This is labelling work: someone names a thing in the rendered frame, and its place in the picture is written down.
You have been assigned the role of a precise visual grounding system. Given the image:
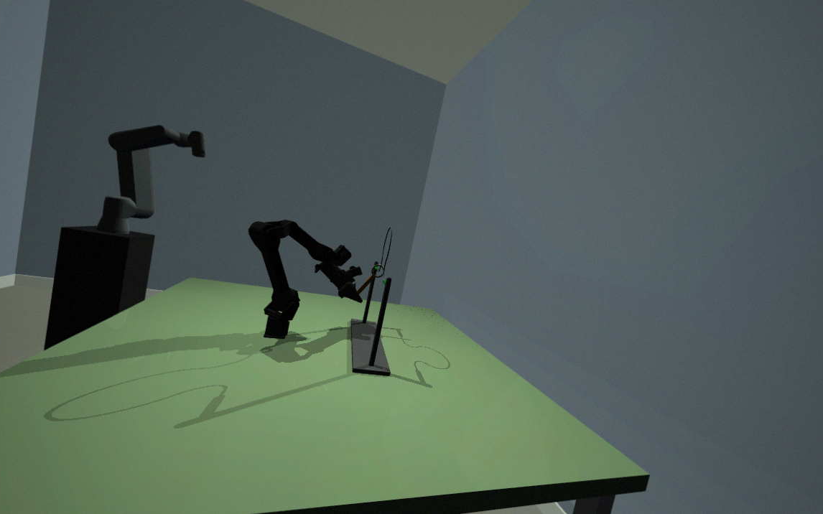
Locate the orange bar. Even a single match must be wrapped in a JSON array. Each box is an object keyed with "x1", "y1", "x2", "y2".
[{"x1": 357, "y1": 264, "x2": 383, "y2": 295}]

